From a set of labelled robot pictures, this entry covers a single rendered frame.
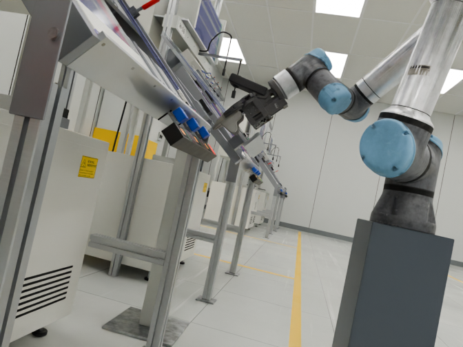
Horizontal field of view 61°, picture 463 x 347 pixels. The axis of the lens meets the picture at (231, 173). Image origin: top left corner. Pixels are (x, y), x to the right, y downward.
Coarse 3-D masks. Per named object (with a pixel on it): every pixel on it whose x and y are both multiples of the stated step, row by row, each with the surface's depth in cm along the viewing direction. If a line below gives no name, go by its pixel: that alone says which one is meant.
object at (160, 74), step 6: (132, 42) 92; (138, 48) 94; (144, 54) 99; (144, 60) 91; (150, 60) 103; (150, 66) 93; (156, 66) 105; (156, 72) 99; (162, 72) 110; (162, 78) 102; (168, 78) 113; (168, 84) 104; (174, 90) 111; (180, 96) 112
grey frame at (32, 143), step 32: (64, 96) 52; (32, 128) 49; (32, 160) 49; (192, 160) 123; (0, 192) 49; (32, 192) 50; (192, 192) 122; (0, 224) 49; (32, 224) 51; (0, 256) 48; (0, 288) 48; (160, 288) 121; (0, 320) 49; (160, 320) 120
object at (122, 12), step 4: (108, 0) 104; (112, 0) 106; (116, 0) 118; (112, 4) 106; (116, 4) 108; (120, 4) 118; (112, 8) 122; (116, 8) 108; (120, 8) 113; (112, 12) 123; (120, 12) 111; (124, 12) 116; (124, 16) 113; (128, 16) 117; (128, 20) 116; (132, 24) 118; (136, 32) 123
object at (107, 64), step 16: (96, 48) 56; (112, 48) 58; (80, 64) 57; (96, 64) 59; (112, 64) 61; (128, 64) 64; (96, 80) 63; (112, 80) 65; (128, 80) 68; (144, 80) 71; (128, 96) 73; (144, 96) 77; (160, 96) 81; (176, 96) 86; (160, 112) 88; (192, 112) 99; (208, 128) 118
